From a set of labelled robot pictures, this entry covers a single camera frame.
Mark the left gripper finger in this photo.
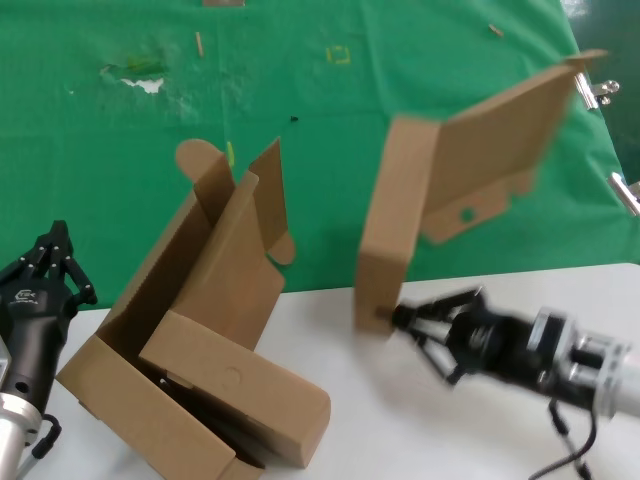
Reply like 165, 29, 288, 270
49, 220, 99, 306
0, 223, 54, 281

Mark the small closed cardboard box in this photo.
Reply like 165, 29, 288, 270
138, 309, 332, 469

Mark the green table cloth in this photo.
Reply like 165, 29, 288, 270
0, 0, 640, 312

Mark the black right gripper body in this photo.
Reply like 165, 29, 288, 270
449, 304, 539, 384

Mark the silver binder clip with handles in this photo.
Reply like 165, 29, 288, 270
574, 72, 620, 111

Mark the black cable with silver connector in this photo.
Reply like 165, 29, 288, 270
547, 397, 591, 480

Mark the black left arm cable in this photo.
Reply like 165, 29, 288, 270
17, 413, 64, 480

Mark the large open cardboard box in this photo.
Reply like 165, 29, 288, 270
55, 137, 297, 480

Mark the small cardboard box with lid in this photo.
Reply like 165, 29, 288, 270
353, 48, 609, 336

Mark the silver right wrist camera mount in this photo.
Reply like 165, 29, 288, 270
529, 308, 581, 396

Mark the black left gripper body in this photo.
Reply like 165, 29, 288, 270
0, 277, 76, 407

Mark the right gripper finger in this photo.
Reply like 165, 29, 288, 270
399, 324, 466, 386
394, 287, 489, 326

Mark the crumpled green tape patch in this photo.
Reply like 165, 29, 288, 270
125, 53, 166, 74

